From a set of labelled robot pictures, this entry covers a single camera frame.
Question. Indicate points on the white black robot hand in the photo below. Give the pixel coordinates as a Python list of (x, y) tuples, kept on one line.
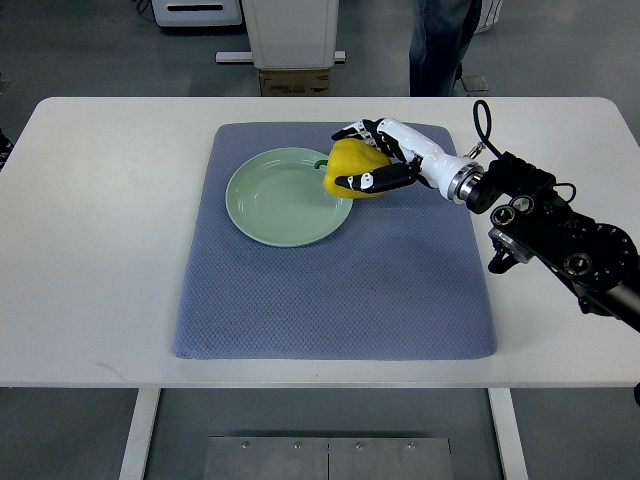
[(414, 157)]

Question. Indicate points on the yellow bell pepper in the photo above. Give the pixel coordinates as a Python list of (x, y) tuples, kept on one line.
[(351, 157)]

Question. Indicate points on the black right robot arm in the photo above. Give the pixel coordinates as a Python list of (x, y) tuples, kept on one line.
[(597, 262)]

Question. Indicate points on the grey floor plate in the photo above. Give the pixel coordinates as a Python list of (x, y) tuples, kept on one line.
[(473, 83)]

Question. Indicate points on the light green plate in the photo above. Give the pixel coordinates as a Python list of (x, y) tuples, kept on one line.
[(278, 199)]

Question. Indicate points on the blue quilted mat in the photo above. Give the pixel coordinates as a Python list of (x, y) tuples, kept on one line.
[(401, 279)]

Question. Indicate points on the cardboard box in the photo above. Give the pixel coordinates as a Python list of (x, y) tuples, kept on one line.
[(294, 83)]

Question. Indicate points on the person legs in jeans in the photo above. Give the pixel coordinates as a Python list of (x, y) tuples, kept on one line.
[(442, 32)]

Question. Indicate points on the white appliance with slot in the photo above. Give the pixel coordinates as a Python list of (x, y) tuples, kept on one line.
[(196, 13)]

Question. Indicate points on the right white table leg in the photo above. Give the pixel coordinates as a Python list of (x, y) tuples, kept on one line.
[(508, 439)]

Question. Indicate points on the white table leg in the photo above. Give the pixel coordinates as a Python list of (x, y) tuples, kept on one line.
[(141, 429), (508, 439)]

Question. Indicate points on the dark object at left edge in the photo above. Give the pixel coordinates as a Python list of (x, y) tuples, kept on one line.
[(6, 148)]

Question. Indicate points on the left white table leg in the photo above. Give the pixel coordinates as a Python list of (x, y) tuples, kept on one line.
[(141, 429)]

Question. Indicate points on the white pedestal column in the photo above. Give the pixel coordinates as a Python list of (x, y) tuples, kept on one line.
[(288, 35)]

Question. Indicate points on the metal base plate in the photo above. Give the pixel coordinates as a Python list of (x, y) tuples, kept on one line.
[(262, 457)]

